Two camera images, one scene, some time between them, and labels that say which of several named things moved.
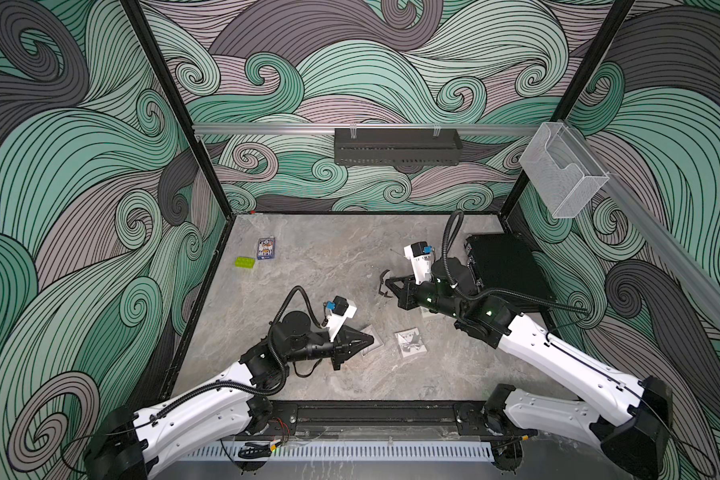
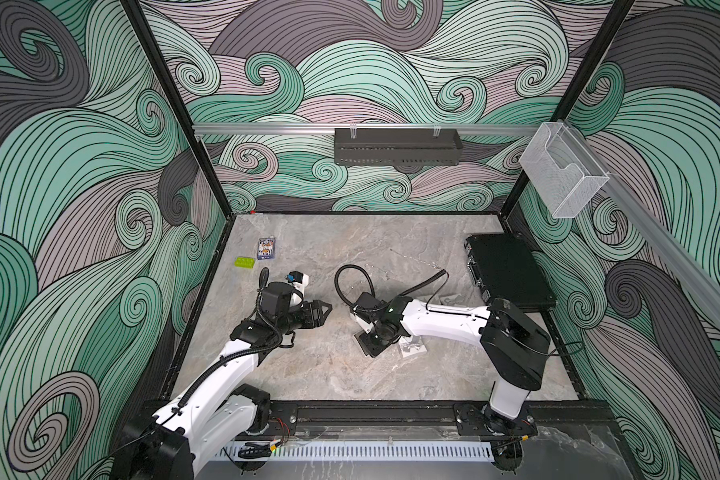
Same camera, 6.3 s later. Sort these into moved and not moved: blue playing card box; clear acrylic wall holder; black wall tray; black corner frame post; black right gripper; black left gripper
Moved: black right gripper; black left gripper
Not moved: black wall tray; blue playing card box; clear acrylic wall holder; black corner frame post
